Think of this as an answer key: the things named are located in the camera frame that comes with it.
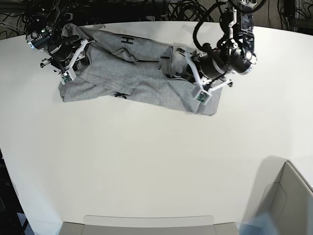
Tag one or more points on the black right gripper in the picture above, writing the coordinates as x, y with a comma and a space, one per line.
61, 52

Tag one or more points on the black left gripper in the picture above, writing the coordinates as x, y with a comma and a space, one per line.
207, 67

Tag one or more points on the grey T-shirt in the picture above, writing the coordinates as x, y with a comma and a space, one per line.
134, 68

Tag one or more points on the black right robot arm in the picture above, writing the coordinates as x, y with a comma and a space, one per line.
46, 22

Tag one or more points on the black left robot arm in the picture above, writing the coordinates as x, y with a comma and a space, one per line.
234, 51

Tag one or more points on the beige box at right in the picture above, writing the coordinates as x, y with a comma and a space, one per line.
287, 205

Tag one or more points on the beige box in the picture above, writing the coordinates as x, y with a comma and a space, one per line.
107, 225
287, 205

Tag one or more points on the beige box at bottom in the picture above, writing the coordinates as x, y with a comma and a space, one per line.
107, 225

